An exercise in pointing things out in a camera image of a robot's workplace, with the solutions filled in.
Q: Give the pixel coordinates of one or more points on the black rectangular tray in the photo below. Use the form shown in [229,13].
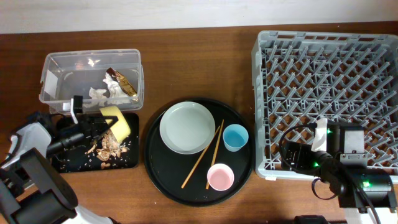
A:
[83,159]

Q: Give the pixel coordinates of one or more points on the clear plastic waste bin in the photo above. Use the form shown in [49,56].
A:
[66,74]

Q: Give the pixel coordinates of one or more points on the grey dishwasher rack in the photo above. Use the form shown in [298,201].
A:
[300,77]

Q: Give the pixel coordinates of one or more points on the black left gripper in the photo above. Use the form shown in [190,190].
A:
[94,128]

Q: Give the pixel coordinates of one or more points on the pink plastic cup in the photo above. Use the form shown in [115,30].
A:
[220,177]

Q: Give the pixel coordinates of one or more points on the grey round plate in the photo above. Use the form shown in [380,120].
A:
[187,127]

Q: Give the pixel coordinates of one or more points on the round black serving tray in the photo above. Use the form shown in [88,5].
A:
[168,169]

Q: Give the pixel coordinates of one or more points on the food scraps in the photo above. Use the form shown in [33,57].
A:
[110,148]

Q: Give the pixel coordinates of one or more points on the blue plastic cup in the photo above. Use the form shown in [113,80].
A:
[235,136]

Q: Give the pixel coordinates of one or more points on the yellow bowl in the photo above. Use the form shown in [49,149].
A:
[117,122]

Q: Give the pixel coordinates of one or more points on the right wooden chopstick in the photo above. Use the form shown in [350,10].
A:
[215,151]

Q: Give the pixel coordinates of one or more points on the wooden chopstick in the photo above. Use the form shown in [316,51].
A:
[215,151]
[198,160]

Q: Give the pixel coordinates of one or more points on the left wooden chopstick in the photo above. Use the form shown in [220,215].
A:
[198,160]

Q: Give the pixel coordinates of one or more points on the white napkin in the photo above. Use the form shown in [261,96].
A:
[113,87]
[97,94]

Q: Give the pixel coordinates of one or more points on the brown foil wrapper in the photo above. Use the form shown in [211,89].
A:
[124,83]

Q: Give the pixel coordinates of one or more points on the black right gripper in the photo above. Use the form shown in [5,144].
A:
[303,150]

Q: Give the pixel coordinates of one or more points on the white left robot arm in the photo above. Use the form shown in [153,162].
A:
[32,191]

